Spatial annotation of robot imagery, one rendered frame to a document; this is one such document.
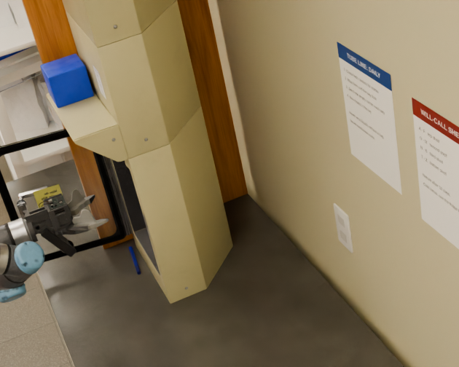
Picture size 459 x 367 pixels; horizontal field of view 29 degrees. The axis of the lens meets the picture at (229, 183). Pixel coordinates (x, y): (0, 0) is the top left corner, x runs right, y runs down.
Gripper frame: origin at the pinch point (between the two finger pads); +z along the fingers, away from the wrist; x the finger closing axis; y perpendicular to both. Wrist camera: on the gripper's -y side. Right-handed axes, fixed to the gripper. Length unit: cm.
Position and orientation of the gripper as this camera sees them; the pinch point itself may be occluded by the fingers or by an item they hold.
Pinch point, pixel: (102, 209)
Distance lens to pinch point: 238.7
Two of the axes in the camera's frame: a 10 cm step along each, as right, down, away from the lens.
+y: -1.8, -8.3, -5.2
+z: 9.1, -3.5, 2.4
